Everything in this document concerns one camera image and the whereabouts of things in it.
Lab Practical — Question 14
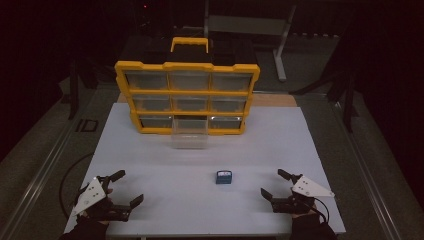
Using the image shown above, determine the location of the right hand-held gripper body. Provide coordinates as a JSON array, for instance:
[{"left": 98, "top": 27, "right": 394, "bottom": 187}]
[{"left": 271, "top": 174, "right": 335, "bottom": 215}]

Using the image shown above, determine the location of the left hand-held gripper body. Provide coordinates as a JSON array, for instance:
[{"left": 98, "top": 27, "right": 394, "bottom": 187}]
[{"left": 71, "top": 175, "right": 131, "bottom": 222}]

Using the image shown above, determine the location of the small blue box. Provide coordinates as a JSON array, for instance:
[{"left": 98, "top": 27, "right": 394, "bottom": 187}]
[{"left": 215, "top": 170, "right": 233, "bottom": 185}]

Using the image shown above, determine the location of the clear plastic drawer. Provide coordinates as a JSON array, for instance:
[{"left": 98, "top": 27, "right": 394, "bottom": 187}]
[{"left": 170, "top": 115, "right": 210, "bottom": 150}]

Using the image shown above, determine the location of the person's left hand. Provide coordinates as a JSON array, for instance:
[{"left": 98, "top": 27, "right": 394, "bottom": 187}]
[{"left": 77, "top": 188, "right": 114, "bottom": 226}]

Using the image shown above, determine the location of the person's right hand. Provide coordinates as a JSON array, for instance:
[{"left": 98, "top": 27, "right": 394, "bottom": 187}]
[{"left": 292, "top": 209, "right": 318, "bottom": 220}]

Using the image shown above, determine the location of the black stand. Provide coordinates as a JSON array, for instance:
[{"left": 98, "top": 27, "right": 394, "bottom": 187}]
[
  {"left": 289, "top": 64, "right": 360, "bottom": 134},
  {"left": 67, "top": 54, "right": 82, "bottom": 121}
]

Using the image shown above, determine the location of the set of clear cabinet drawers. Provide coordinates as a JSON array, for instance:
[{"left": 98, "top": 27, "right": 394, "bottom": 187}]
[{"left": 124, "top": 70, "right": 253, "bottom": 130}]

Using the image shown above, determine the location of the yellow and black drawer cabinet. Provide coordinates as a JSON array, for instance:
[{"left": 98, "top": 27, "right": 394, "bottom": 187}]
[{"left": 114, "top": 36, "right": 261, "bottom": 136}]

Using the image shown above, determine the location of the grey metal stand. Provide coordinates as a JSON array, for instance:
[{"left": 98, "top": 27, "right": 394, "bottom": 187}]
[{"left": 203, "top": 0, "right": 298, "bottom": 83}]

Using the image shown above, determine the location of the black cable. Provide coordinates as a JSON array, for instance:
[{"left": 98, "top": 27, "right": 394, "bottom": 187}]
[
  {"left": 58, "top": 151, "right": 95, "bottom": 216},
  {"left": 312, "top": 197, "right": 330, "bottom": 224}
]

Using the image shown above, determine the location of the metal floor rail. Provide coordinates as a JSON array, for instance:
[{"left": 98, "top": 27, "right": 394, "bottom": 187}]
[
  {"left": 0, "top": 89, "right": 98, "bottom": 240},
  {"left": 328, "top": 99, "right": 403, "bottom": 240}
]

